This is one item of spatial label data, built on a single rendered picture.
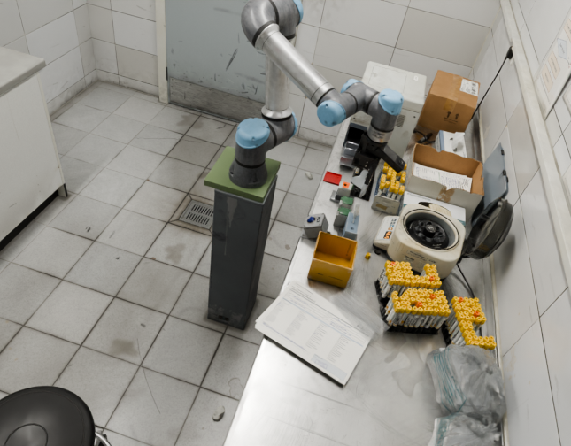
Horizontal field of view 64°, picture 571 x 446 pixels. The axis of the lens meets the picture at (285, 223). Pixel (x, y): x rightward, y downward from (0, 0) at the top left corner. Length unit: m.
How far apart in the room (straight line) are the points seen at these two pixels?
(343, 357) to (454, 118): 1.46
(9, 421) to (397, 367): 1.10
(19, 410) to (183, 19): 2.77
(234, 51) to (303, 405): 2.74
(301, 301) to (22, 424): 0.86
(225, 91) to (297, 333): 2.61
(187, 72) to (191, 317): 2.02
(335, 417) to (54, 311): 1.65
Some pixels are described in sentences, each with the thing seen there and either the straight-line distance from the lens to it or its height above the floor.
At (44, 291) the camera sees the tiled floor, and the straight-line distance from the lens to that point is 2.65.
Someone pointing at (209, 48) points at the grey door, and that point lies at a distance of 3.61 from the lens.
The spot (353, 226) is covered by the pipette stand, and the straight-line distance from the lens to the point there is 1.59.
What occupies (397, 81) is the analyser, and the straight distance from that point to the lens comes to 2.13.
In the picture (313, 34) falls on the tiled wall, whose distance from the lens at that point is 3.38.
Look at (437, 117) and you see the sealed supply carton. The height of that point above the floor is 0.95.
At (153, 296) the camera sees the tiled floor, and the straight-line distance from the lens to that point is 2.53.
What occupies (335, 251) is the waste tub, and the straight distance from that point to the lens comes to 1.59.
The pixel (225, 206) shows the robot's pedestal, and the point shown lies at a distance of 1.82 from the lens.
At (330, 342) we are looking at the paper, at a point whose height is 0.89.
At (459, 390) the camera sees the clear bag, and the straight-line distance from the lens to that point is 1.36.
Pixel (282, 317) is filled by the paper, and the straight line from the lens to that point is 1.40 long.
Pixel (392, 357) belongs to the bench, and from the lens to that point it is 1.43.
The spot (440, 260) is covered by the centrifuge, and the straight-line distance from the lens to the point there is 1.60.
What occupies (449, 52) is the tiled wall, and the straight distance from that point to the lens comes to 3.34.
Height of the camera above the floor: 2.03
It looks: 44 degrees down
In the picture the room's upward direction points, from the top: 12 degrees clockwise
